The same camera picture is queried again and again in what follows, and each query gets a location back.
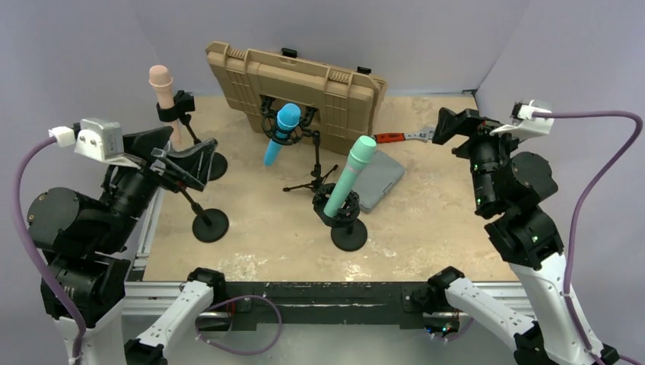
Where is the black round-base stand with clip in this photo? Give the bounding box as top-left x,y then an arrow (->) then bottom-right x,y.
156,90 -> 228,181

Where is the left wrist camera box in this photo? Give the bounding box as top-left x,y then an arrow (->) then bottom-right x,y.
48,118 -> 138,168

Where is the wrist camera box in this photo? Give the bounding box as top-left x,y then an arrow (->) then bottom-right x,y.
48,118 -> 138,168
489,100 -> 554,142

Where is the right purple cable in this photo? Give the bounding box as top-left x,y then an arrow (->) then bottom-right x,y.
532,110 -> 645,365

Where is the red-handled adjustable wrench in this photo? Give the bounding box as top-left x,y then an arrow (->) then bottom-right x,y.
371,126 -> 435,144

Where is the black round-base shock-mount stand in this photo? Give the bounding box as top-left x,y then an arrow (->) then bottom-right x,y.
312,183 -> 368,252

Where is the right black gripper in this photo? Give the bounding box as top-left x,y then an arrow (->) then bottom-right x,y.
431,105 -> 527,209

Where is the black round-base front-left stand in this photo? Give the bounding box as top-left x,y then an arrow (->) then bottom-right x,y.
164,181 -> 229,243

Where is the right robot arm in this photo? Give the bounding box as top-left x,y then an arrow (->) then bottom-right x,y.
408,103 -> 620,364

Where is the black tripod shock-mount stand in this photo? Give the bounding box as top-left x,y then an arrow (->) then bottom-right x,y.
260,95 -> 338,192

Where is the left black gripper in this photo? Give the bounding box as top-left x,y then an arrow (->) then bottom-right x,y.
94,124 -> 215,249

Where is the mint green microphone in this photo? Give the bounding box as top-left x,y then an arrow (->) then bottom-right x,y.
323,135 -> 377,217

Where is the blue microphone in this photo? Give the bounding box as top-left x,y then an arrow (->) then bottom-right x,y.
263,103 -> 301,167

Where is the grey flat plastic case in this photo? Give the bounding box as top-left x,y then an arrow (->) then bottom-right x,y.
352,150 -> 405,213

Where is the tan hard plastic case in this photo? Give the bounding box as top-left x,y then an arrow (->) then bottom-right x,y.
205,42 -> 388,154

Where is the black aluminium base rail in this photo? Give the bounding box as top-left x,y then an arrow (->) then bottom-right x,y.
120,191 -> 545,334

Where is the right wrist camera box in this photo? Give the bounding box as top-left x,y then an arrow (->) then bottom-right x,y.
489,100 -> 554,142

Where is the pink microphone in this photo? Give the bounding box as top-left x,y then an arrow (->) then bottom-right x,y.
149,65 -> 182,149

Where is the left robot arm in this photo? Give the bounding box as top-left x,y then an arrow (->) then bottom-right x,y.
13,119 -> 227,364

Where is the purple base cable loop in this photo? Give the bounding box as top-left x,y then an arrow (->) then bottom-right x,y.
195,295 -> 283,357

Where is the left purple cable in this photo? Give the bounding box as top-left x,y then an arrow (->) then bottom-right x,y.
11,135 -> 87,365

